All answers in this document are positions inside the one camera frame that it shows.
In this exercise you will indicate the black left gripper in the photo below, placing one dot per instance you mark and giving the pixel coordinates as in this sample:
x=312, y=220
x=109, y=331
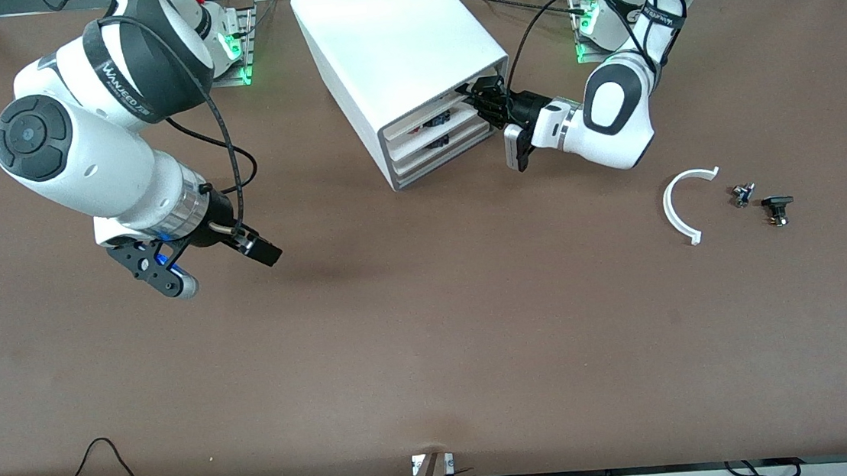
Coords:
x=526, y=108

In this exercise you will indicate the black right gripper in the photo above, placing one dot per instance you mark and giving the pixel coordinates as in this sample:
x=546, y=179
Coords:
x=219, y=217

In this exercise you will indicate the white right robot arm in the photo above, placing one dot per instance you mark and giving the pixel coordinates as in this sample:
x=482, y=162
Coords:
x=102, y=159

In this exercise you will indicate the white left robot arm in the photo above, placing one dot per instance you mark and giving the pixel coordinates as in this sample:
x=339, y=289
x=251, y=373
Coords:
x=613, y=122

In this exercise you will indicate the white drawer cabinet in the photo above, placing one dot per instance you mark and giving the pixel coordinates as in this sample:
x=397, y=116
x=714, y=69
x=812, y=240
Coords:
x=391, y=41

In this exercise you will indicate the white curved plastic piece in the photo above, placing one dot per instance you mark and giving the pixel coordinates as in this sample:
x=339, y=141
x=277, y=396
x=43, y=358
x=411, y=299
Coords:
x=667, y=209

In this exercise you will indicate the small silver metal part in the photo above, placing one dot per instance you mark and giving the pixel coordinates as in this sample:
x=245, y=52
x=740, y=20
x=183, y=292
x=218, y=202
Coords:
x=742, y=195

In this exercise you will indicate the small black part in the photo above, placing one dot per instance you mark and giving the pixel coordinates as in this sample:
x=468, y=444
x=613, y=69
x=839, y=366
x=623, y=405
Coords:
x=777, y=202

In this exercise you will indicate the metal base plate of left arm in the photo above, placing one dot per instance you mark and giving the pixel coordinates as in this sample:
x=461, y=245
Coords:
x=581, y=44

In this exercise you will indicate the metal base plate of right arm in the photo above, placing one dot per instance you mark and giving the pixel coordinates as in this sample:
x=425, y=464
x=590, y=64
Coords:
x=246, y=46

